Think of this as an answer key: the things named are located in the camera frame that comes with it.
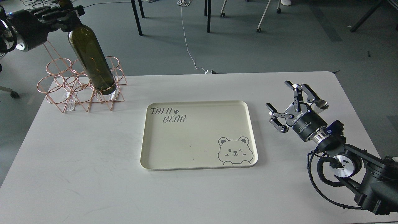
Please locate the white shoe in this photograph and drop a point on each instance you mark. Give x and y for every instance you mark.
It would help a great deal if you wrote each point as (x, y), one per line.
(286, 2)

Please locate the black table leg right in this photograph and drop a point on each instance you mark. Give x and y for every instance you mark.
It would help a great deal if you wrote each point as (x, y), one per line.
(207, 14)

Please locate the white chair base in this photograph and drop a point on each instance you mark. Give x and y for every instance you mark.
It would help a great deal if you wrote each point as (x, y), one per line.
(260, 14)

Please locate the dark green wine bottle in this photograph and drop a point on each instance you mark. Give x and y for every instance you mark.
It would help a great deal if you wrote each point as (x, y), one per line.
(86, 47)

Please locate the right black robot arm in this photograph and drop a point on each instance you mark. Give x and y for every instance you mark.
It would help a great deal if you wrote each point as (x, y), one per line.
(372, 180)

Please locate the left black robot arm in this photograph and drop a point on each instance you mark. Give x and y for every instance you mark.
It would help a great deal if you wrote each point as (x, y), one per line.
(8, 38)

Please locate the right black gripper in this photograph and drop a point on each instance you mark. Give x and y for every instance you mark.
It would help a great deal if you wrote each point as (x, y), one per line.
(306, 123)

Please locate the dark furniture leg right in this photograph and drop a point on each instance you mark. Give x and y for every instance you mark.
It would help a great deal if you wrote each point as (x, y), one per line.
(366, 16)

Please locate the steel jigger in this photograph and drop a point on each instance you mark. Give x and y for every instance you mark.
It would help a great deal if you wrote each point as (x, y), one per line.
(319, 106)

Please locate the black table leg left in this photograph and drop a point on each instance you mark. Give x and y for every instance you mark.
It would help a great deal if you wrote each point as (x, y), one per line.
(135, 12)

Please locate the rose gold wire wine rack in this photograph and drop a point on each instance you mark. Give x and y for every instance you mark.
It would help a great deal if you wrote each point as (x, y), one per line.
(67, 86)

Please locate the cream bear tray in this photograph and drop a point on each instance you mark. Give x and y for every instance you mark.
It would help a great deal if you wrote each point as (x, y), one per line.
(198, 135)

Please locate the chair caster at left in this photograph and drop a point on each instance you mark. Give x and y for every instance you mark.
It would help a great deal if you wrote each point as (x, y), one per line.
(11, 92)

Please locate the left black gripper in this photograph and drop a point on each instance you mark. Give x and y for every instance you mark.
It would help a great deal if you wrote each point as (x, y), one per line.
(32, 32)

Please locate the black table leg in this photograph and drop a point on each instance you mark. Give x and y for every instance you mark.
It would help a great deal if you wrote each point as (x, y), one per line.
(207, 14)
(135, 12)

